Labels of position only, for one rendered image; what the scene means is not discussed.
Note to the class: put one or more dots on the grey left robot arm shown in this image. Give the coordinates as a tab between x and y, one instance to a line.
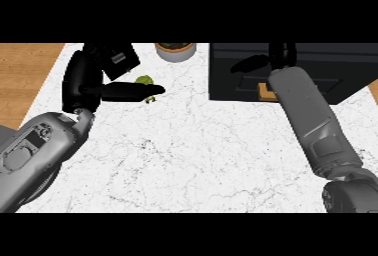
34	156

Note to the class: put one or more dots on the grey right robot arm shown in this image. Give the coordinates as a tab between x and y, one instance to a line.
307	116

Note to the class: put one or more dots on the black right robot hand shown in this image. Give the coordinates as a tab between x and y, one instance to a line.
282	55

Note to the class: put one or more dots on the black box with pale label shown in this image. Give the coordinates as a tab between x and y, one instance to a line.
121	65

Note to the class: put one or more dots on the black drawer cabinet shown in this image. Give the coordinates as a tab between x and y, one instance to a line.
344	70

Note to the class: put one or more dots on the green vegetable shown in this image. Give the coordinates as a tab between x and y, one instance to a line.
145	80

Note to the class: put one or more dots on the grey plant pot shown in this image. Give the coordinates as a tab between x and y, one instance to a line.
176	55

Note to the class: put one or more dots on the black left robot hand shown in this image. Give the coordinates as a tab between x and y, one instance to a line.
81	83

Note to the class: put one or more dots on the tan wooden drawer box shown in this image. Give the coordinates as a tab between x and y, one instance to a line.
264	94

